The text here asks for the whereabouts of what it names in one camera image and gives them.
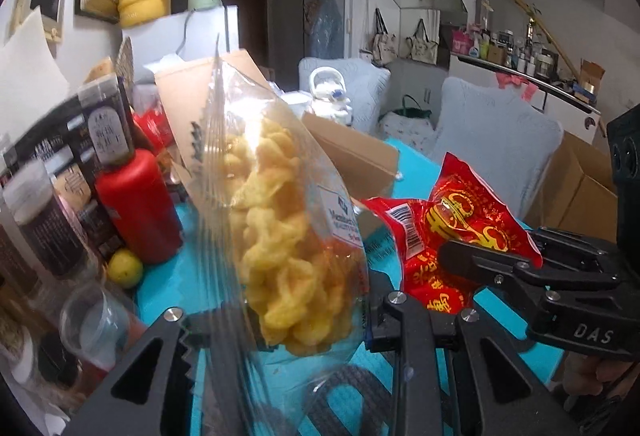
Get yellow lemon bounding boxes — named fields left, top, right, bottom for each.
left=106, top=248, right=145, bottom=289

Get red yellow print snack packet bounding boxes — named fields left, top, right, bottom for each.
left=361, top=152, right=545, bottom=315

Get large grey covered chair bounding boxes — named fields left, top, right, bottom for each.
left=432, top=76, right=565, bottom=222

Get pink bow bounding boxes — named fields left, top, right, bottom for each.
left=496, top=72, right=540, bottom=103

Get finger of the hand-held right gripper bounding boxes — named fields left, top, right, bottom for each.
left=439, top=239, right=622, bottom=333
left=529, top=226, right=617, bottom=274

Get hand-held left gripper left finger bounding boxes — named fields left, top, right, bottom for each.
left=65, top=306, right=261, bottom=436

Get large brown cardboard box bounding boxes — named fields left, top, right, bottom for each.
left=525, top=131, right=621, bottom=244

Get floral bag green handles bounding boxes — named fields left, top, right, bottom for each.
left=377, top=93, right=436, bottom=152

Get black coffee bag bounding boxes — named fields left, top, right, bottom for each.
left=0, top=158, right=91, bottom=279

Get white cabinet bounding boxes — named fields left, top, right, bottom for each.
left=449, top=53, right=601, bottom=142

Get white fridge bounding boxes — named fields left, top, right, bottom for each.
left=122, top=5, right=238, bottom=69

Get clear plastic cup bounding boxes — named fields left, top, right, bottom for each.
left=59, top=283, right=133, bottom=372

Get row of bottles and jars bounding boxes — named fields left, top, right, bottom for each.
left=450, top=18, right=561, bottom=79

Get person's right hand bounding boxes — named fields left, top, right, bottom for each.
left=562, top=355, right=636, bottom=413

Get red plastic bag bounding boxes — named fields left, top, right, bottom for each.
left=132, top=108, right=173, bottom=154

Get bamboo pole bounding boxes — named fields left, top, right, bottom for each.
left=462, top=0, right=608, bottom=137

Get beige tote bag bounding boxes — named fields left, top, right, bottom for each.
left=405, top=18, right=440, bottom=64
left=371, top=8, right=401, bottom=64

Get black packet grey label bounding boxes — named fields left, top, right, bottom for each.
left=77, top=76, right=136, bottom=167

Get brown door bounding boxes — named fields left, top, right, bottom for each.
left=227, top=0, right=268, bottom=67

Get blue plastic wrapped bundle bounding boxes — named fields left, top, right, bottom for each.
left=305, top=0, right=346, bottom=59

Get red bottle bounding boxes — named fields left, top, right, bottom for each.
left=95, top=148, right=183, bottom=264

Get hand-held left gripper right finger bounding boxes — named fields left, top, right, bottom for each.
left=365, top=276, right=556, bottom=436

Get small grey covered chair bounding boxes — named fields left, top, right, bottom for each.
left=299, top=57, right=392, bottom=137

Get cream thermal jug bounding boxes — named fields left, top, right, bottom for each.
left=307, top=67, right=356, bottom=129

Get clear waffle packet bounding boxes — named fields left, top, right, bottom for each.
left=187, top=33, right=373, bottom=417

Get small open cardboard box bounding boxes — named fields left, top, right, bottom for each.
left=572, top=59, right=606, bottom=103

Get white paper sheet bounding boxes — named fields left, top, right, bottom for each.
left=0, top=8, right=71, bottom=137

